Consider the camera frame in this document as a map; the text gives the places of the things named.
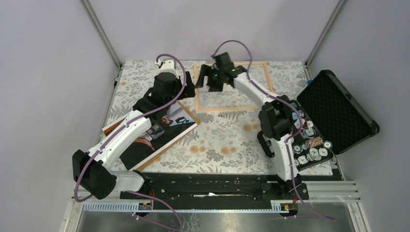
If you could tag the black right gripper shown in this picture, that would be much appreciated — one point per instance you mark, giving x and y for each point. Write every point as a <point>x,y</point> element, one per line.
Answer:
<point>205,70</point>

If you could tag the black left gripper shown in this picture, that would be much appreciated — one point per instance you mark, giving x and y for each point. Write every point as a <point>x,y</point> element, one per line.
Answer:
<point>188,90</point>

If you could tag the light wooden picture frame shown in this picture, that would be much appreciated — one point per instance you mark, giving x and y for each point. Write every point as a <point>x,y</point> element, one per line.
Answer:
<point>231,99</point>

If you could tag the printed photo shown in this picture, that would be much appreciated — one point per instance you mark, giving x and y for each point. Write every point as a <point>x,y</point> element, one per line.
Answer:
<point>130,156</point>

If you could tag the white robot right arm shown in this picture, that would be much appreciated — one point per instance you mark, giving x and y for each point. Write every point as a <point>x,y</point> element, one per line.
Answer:
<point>275,111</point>

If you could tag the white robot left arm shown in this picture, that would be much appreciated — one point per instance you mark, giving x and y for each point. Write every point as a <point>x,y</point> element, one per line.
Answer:
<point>92,169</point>

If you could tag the brown cardboard backing board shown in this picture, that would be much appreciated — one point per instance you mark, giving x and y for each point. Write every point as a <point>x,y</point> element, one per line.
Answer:
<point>165,133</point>

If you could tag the floral patterned table mat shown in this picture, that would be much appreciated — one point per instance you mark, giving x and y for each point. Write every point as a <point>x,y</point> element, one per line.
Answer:
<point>225,141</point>

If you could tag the black poker chip case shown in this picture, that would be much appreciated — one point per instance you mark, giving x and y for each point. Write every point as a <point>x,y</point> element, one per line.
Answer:
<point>330,121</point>

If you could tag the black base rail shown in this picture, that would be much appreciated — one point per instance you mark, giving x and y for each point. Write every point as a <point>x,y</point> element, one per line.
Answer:
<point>221,191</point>

